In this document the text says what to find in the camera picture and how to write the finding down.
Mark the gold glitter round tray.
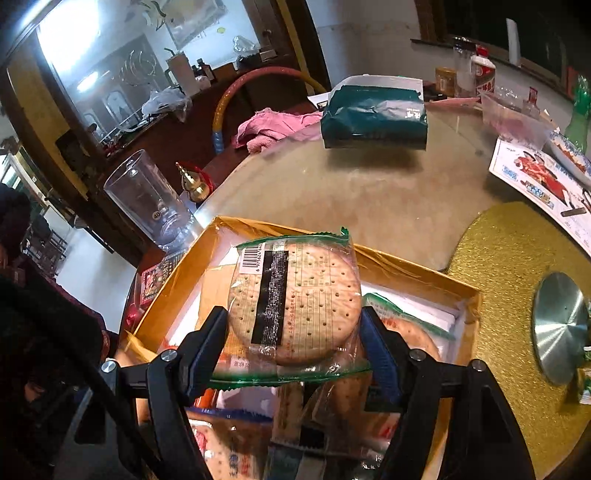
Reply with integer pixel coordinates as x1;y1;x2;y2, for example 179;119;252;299
444;201;591;468

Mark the clear glass mug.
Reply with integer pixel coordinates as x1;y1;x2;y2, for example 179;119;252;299
103;148;204;253

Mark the black cable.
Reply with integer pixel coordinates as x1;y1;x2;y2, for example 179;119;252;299
69;348;160;478

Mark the round cracker packet black tape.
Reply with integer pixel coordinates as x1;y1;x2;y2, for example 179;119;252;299
209;226;373;385

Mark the printed paper sheet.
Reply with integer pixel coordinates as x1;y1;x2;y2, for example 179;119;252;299
488;137;591;258

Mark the clear plastic container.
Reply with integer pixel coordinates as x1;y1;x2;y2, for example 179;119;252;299
479;89;553;145

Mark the gold cardboard box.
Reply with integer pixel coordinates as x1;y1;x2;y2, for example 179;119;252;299
119;214;482;480

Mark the teal tissue pack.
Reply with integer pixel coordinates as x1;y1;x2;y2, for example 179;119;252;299
320;75;430;151

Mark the blue and white ceramic plate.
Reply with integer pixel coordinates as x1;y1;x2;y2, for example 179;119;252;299
547;130;591;186

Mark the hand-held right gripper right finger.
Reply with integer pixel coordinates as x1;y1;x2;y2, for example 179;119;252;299
360;306;536;480

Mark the red and white liquor bottle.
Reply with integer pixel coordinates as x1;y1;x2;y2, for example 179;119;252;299
473;45;496;98

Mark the clear plastic bag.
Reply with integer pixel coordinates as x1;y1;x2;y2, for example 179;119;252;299
141;87;193;117

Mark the glass jar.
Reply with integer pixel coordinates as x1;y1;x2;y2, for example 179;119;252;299
452;39;476;98

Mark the round metal disc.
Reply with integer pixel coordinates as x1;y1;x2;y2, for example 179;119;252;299
530;271;590;387

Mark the pink cloth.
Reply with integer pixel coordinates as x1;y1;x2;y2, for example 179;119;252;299
232;108;322;154

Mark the person's dark clothing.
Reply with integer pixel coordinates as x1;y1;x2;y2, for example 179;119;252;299
0;184;112;480

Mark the white paper roll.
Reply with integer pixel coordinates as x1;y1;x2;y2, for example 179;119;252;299
505;18;522;64

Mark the green plastic bottle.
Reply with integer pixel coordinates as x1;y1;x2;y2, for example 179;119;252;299
564;73;591;154

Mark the white jug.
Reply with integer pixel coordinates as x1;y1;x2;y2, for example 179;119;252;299
165;51;198;96

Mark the colourful hoop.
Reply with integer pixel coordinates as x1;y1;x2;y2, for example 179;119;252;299
212;66;329;156

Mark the round cracker packet red label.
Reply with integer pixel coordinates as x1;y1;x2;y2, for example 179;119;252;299
362;292;456;363

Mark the yellow jar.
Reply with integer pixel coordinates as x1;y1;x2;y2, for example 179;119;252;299
436;66;458;96

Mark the gold gourd ornament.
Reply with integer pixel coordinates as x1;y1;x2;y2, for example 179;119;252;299
175;161;216;204

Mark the blue square cracker packet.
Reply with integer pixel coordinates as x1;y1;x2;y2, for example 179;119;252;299
188;408;274;480

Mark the red patterned box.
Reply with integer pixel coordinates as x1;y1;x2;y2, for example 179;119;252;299
140;253;184;306

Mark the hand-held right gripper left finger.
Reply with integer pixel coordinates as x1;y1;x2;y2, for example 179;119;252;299
100;307;230;480

